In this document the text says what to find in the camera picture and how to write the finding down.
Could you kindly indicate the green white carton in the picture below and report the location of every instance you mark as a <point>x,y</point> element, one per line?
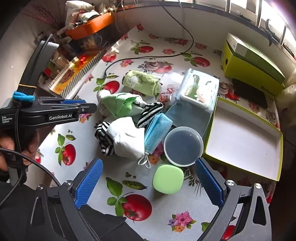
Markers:
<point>254,55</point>

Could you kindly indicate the black flat box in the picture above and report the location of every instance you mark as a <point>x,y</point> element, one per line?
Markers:
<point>249,93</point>

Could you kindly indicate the red dried twigs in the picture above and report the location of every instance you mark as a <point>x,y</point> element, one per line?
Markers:
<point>44,16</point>

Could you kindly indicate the orange tray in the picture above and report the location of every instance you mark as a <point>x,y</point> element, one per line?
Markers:
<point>92,26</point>

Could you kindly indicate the blue face mask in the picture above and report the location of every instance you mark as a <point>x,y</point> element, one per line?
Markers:
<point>156,132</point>

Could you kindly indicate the green square case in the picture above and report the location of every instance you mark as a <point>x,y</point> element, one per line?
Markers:
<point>168,179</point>

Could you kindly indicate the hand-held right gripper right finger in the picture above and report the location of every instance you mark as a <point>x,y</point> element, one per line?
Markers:
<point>209,183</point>

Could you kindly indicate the dark printed box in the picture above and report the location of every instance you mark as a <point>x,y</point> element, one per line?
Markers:
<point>106,39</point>

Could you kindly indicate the green shoe box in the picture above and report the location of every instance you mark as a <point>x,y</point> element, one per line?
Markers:
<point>249,74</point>

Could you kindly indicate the grey blue pouch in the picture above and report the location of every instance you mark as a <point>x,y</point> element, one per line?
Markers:
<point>187,115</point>

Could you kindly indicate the yellow rubber band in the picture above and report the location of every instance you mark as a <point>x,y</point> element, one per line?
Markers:
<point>27,85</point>

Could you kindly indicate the clear round plastic container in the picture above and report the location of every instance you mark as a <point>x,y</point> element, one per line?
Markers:
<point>183,146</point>

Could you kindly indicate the yellow patterned box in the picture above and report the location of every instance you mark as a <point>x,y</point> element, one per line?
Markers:
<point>74,76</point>

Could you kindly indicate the white plastic bag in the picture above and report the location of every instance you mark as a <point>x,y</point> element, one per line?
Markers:
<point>76,9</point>

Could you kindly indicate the grey white glove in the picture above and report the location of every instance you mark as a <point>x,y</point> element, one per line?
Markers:
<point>139,103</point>

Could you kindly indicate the black white striped sock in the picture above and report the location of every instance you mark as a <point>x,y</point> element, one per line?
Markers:
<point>104,141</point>
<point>150,113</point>

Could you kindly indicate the person's black clothing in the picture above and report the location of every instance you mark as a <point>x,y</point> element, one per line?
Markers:
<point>18,213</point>

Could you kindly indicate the green plush towel roll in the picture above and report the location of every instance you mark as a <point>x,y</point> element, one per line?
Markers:
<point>138,82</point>

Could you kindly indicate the wet wipes pack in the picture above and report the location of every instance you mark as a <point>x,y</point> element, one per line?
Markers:
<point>200,90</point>

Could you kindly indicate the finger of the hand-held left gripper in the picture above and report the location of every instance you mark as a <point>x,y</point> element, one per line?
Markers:
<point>71,102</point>
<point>87,108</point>

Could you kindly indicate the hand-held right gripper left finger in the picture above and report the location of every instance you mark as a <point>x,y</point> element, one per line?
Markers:
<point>89,183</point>

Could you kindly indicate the person's left hand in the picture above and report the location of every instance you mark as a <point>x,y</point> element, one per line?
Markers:
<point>32,148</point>

